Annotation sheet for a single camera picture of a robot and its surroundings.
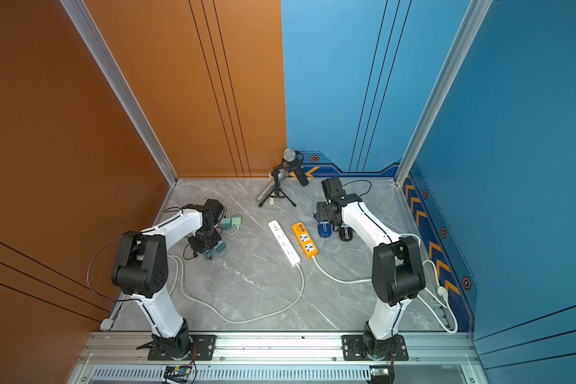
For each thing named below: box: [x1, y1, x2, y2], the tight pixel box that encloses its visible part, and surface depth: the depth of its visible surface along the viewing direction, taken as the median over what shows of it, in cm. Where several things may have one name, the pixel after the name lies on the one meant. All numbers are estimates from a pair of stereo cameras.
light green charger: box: [231, 215, 243, 227], surface depth 104 cm
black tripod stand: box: [258, 166, 297, 208], surface depth 107 cm
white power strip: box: [268, 220, 301, 265], surface depth 96 cm
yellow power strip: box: [292, 222, 320, 260], surface depth 97 cm
